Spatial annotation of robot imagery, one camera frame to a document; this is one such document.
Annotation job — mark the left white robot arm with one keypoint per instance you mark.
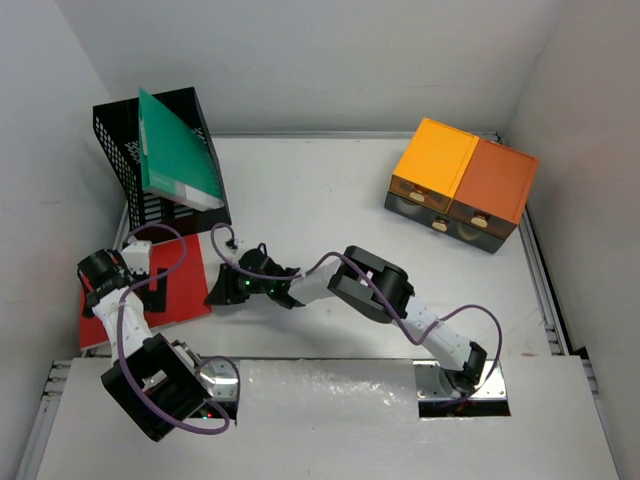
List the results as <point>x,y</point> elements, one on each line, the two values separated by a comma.
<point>164,373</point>

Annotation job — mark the yellow drawer box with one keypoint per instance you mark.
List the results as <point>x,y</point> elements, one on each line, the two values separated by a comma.
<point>432,166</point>

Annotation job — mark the red notebook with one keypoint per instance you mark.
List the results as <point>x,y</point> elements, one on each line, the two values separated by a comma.
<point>187,290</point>

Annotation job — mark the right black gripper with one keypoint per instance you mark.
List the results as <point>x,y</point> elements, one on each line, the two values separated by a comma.
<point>225,292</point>

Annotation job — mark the black mesh file organizer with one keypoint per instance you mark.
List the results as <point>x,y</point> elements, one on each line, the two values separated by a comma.
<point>116,128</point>

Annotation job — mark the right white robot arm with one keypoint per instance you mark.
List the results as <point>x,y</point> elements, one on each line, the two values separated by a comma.
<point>375,288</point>

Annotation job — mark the orange drawer box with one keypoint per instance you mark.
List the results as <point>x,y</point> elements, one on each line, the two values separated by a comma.
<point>494,189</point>

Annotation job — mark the right metal arm base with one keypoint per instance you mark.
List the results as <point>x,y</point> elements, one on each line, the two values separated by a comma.
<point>432,384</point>

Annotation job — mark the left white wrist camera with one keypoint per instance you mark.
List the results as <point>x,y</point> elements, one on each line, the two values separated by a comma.
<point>137,256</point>

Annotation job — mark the green notebook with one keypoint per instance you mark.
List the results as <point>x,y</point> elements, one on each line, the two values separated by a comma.
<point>176,163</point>

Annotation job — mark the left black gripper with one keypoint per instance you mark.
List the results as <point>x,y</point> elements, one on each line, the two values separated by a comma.
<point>153,299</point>

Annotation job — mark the left metal arm base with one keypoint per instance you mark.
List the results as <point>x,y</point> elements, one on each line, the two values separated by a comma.
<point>220,378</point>

